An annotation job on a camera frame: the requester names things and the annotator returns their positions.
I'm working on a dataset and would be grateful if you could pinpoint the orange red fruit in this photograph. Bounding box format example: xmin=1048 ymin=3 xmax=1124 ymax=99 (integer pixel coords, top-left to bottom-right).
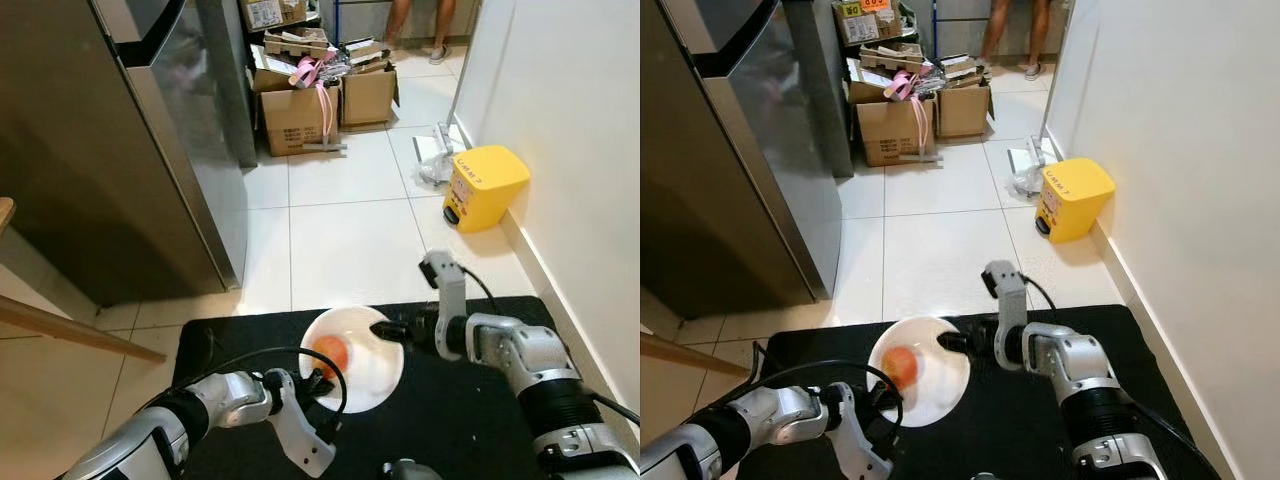
xmin=311 ymin=336 xmax=352 ymax=380
xmin=879 ymin=346 xmax=922 ymax=390

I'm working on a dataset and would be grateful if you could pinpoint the white bowl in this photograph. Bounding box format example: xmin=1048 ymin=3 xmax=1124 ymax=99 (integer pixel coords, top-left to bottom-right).
xmin=297 ymin=306 xmax=406 ymax=415
xmin=866 ymin=316 xmax=973 ymax=420

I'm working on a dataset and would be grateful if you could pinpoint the grey steel fridge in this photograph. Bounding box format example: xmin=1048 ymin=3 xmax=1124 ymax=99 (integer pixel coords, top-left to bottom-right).
xmin=640 ymin=0 xmax=852 ymax=321
xmin=0 ymin=0 xmax=260 ymax=308

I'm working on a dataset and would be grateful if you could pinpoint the black floor mat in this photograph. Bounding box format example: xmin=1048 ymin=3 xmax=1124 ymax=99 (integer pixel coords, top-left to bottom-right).
xmin=171 ymin=294 xmax=593 ymax=480
xmin=754 ymin=304 xmax=1197 ymax=480

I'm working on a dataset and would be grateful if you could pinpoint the yellow pedal bin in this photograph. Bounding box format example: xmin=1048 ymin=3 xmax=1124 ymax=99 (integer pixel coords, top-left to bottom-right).
xmin=1034 ymin=157 xmax=1117 ymax=245
xmin=442 ymin=145 xmax=532 ymax=235

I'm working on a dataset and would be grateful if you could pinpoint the white plastic bag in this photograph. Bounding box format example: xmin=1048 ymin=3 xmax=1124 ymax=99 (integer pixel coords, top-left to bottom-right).
xmin=413 ymin=124 xmax=467 ymax=192
xmin=1007 ymin=139 xmax=1062 ymax=202

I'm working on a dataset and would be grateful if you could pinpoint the wooden table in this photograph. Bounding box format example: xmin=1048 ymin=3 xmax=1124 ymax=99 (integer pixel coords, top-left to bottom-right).
xmin=640 ymin=328 xmax=747 ymax=387
xmin=0 ymin=196 xmax=167 ymax=364

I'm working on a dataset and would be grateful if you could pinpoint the printed cardboard box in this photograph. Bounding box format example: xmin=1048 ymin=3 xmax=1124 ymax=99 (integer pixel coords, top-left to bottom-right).
xmin=257 ymin=82 xmax=342 ymax=158
xmin=854 ymin=95 xmax=939 ymax=169

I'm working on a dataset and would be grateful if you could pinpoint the small cardboard box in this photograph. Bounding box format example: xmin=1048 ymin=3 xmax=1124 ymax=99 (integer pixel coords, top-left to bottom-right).
xmin=340 ymin=62 xmax=400 ymax=130
xmin=937 ymin=78 xmax=994 ymax=140

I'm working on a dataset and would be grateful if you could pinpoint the pink ribbon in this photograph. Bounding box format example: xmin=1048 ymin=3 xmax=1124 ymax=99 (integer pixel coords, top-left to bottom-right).
xmin=886 ymin=70 xmax=933 ymax=153
xmin=289 ymin=55 xmax=338 ymax=143

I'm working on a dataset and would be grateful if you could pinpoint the flattened cardboard pile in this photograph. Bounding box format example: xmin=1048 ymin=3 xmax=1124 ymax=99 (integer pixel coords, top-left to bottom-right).
xmin=846 ymin=40 xmax=991 ymax=103
xmin=250 ymin=27 xmax=396 ymax=91

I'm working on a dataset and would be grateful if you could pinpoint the person in blue shorts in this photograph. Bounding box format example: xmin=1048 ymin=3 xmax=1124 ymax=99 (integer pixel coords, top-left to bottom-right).
xmin=384 ymin=0 xmax=457 ymax=67
xmin=979 ymin=0 xmax=1057 ymax=82

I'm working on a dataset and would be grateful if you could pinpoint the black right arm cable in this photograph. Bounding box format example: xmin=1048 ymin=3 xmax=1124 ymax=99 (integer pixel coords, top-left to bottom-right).
xmin=457 ymin=264 xmax=502 ymax=317
xmin=1024 ymin=274 xmax=1060 ymax=324

